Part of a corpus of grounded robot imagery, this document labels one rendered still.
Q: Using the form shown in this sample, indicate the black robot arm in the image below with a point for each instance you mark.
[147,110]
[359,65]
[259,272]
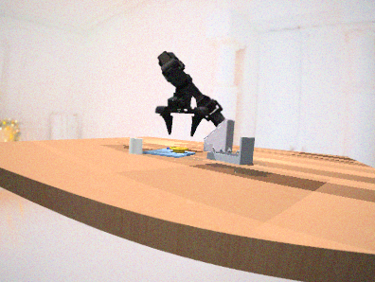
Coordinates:
[172,70]

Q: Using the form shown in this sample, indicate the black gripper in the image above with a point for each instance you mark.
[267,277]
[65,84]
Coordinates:
[199,113]

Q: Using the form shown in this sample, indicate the yellow plate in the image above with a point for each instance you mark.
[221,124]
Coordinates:
[178,149]

